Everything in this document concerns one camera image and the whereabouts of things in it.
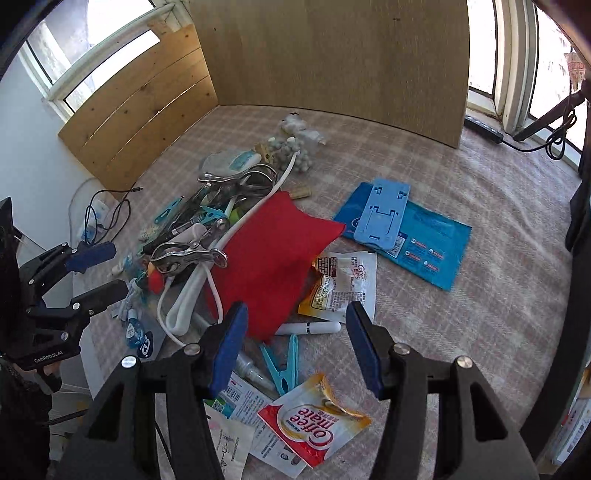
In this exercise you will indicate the pink white paper tag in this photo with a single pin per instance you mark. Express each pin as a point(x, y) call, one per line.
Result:
point(575, 69)

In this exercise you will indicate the white teal tube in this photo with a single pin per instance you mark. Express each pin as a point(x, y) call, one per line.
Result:
point(231, 162)

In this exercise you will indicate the black marker pen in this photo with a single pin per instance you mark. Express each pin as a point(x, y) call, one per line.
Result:
point(161, 240)

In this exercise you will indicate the black power strip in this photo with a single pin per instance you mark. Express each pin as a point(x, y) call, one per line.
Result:
point(482, 128)

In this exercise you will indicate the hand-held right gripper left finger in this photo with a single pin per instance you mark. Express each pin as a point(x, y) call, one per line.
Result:
point(228, 346)

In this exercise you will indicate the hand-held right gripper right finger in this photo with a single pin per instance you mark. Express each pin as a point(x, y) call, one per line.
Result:
point(364, 350)

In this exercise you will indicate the white printed sachet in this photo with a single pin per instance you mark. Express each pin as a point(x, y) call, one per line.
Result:
point(270, 454)

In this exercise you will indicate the white stylus pen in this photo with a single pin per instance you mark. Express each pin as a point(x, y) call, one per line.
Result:
point(314, 327)

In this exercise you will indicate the light wooden board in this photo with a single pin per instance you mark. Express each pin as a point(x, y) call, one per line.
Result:
point(323, 69)

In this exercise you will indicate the person's left forearm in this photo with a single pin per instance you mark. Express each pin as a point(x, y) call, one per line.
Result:
point(23, 415)

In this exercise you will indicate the clear bag of white pieces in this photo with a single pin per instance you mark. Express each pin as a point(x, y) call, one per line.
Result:
point(302, 128)

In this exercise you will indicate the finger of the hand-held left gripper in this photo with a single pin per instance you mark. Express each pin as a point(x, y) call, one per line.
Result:
point(92, 256)
point(99, 295)

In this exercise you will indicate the teal plastic clothespin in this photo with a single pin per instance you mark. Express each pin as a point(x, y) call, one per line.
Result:
point(166, 210)
point(214, 213)

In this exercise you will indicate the red cloth pouch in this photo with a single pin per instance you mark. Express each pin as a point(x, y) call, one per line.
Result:
point(272, 263)

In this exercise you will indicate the white paper packet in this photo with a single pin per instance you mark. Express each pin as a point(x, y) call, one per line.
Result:
point(228, 445)

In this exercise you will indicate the light blue phone stand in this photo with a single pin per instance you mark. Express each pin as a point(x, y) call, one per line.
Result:
point(376, 226)

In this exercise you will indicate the red yellow toy figure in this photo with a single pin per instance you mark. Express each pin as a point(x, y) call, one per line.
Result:
point(154, 280)

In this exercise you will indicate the white window frame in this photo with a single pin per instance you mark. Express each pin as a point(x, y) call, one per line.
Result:
point(111, 50)

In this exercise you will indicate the pink plaid tablecloth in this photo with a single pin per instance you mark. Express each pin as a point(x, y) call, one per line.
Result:
point(461, 346)

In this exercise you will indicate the wine cork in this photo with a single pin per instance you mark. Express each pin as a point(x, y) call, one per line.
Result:
point(300, 194)

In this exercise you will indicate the slatted pine board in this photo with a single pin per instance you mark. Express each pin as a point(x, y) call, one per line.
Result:
point(138, 106)

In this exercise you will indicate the light blue clothespin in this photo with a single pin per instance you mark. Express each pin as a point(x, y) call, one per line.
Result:
point(284, 374)

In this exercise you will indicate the red white creamer sachet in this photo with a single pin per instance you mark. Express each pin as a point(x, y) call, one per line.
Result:
point(344, 281)
point(309, 424)

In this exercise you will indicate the clear small tube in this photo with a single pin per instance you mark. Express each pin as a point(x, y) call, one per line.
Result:
point(251, 371)

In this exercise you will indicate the black tripod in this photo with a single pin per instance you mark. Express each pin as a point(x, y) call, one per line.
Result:
point(545, 122)

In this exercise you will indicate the blue foil packet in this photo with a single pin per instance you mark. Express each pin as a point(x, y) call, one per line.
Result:
point(429, 249)

